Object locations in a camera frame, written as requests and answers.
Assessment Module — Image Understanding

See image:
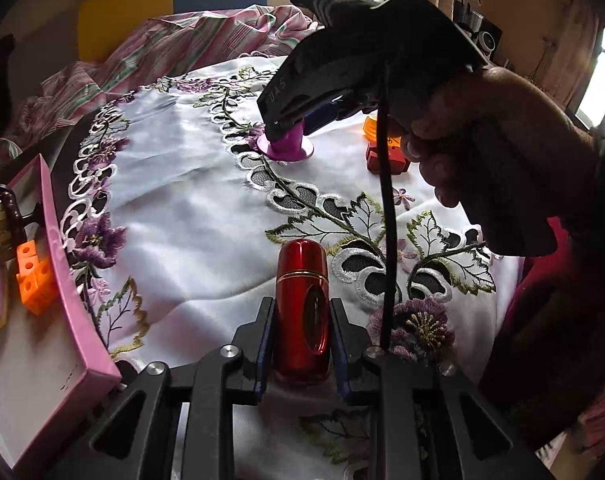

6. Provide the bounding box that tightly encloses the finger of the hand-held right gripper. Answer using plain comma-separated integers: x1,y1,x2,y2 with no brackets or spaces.
264,115,307,145
302,97,351,137

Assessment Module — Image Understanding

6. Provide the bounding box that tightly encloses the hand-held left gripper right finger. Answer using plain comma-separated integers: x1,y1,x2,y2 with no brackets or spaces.
329,297,556,480

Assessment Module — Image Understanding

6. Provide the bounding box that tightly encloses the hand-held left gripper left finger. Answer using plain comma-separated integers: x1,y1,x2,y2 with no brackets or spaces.
57,296,276,480

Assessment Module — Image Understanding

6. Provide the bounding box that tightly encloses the magenta plastic flanged toy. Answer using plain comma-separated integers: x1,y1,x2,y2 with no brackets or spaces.
256,125,316,163

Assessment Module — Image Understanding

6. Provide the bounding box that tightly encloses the red metallic bottle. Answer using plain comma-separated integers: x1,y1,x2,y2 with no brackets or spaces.
274,240,332,386

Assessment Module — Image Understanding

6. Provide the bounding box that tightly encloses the pink cardboard box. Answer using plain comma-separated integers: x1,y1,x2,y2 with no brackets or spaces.
0,154,123,468

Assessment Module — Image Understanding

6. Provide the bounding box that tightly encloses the orange building block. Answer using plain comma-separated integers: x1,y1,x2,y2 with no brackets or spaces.
15,241,58,316

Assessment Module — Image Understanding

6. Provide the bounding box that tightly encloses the brown beaded hair clip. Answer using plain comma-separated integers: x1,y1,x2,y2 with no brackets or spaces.
0,185,46,261

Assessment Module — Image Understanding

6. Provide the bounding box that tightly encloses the person's right hand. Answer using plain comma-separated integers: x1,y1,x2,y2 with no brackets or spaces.
401,67,601,256

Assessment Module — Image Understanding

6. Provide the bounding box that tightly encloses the orange round plastic toy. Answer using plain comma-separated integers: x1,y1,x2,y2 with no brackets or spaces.
363,115,401,142

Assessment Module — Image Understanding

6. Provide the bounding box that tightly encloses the red building block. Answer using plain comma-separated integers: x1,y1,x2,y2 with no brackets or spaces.
365,137,413,176

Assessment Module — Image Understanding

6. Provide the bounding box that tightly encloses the white embroidered floral tablecloth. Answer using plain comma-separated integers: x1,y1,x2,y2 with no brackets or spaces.
0,52,523,480

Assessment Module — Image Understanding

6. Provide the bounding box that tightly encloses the black speaker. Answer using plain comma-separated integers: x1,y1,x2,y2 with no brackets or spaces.
453,0,503,66

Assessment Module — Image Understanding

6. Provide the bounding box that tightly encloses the pink green striped blanket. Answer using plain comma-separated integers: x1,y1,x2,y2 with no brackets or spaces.
0,2,318,161

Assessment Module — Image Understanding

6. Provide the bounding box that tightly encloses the grey yellow blue headboard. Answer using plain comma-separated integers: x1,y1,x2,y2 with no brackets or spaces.
77,0,268,61

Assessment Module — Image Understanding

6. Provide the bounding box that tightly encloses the person's torso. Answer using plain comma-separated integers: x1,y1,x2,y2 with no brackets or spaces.
477,215,605,466

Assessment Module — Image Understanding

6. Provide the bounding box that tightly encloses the black cable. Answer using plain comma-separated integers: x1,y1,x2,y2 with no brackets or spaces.
374,60,399,352

